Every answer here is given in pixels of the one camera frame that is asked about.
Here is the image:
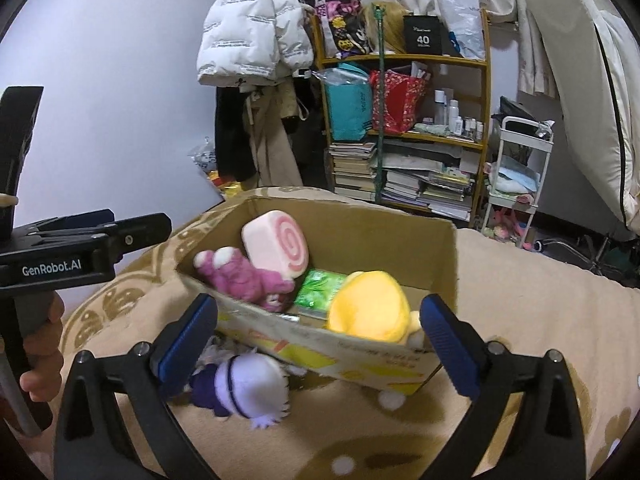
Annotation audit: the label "cream folded mattress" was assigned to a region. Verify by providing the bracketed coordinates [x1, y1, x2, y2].
[525, 0, 640, 242]

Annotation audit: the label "blue cloth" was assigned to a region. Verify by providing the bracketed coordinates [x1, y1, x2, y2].
[490, 167, 542, 194]

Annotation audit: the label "white printed plastic bag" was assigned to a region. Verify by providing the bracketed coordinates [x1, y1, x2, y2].
[189, 140, 222, 177]

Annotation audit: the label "beige trench coat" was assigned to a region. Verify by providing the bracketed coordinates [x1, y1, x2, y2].
[245, 80, 311, 192]

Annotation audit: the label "small pink and white toy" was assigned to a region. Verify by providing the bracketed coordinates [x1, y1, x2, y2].
[487, 207, 532, 249]

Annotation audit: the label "yellow toys on floor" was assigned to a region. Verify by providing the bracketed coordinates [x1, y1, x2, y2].
[207, 170, 242, 197]

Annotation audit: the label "black box white print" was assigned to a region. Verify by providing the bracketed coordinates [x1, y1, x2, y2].
[402, 14, 444, 57]

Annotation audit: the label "pink plush bear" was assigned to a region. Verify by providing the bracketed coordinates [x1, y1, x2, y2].
[194, 246, 297, 313]

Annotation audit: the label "clear plastic bag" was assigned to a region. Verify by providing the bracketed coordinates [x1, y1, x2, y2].
[435, 0, 487, 60]

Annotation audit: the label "pale green folded cloth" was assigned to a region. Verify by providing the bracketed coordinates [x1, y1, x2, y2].
[414, 122, 452, 139]

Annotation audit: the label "person's left hand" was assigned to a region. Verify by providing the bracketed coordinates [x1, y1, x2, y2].
[20, 292, 66, 407]

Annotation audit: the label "pile of papers and booklets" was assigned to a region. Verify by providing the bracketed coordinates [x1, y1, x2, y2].
[380, 142, 477, 222]

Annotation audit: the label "black bag on cart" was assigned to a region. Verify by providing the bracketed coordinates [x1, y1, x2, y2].
[500, 96, 539, 133]

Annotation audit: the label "teal paper bag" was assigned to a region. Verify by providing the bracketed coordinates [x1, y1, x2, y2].
[324, 64, 375, 142]

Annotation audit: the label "stack of old books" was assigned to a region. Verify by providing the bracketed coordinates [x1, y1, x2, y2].
[327, 141, 379, 202]

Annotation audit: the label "green tissue packet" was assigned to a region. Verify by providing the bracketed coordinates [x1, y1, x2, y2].
[292, 269, 349, 321]

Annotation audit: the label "green pole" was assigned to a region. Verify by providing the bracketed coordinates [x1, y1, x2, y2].
[372, 5, 389, 206]

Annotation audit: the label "white puffer jacket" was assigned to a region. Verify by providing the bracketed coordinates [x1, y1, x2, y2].
[196, 0, 315, 87]

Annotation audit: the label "wooden shelf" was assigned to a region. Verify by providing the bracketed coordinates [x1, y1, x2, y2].
[307, 7, 493, 224]

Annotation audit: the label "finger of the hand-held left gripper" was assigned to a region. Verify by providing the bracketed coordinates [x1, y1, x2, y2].
[107, 211, 174, 262]
[15, 208, 117, 237]

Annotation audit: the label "purple and white plush doll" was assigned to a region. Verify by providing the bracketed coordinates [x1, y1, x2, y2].
[187, 352, 292, 431]

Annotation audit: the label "yellow plush toy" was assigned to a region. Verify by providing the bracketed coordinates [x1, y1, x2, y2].
[326, 270, 426, 349]

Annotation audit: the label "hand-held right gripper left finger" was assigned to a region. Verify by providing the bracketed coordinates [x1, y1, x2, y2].
[53, 291, 220, 480]

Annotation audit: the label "black hanging coat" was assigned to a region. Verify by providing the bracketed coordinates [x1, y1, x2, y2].
[215, 85, 259, 184]

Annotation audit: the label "printed cardboard box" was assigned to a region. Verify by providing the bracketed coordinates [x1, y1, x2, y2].
[175, 195, 459, 397]

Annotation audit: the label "row of cosmetic bottles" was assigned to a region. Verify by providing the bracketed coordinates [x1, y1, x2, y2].
[432, 87, 486, 142]

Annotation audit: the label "blond wig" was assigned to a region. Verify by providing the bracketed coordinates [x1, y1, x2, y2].
[362, 1, 409, 56]

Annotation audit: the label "black hanging garment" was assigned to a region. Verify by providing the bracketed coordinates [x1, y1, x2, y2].
[287, 75, 332, 192]

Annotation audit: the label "white rolling cart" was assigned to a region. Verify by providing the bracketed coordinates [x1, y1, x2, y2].
[480, 115, 555, 242]

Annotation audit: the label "metal folding frame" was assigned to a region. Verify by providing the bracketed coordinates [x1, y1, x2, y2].
[535, 234, 640, 287]

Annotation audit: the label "pink swirl roll plush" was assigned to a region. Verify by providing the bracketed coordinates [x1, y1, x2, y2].
[241, 210, 311, 282]

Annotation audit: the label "red gift bag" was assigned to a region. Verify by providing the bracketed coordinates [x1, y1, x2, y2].
[369, 62, 430, 135]

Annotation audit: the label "black pink patterned bag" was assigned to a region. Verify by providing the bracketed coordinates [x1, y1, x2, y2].
[317, 0, 374, 61]

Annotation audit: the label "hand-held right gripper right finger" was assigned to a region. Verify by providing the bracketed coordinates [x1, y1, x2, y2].
[419, 293, 587, 480]

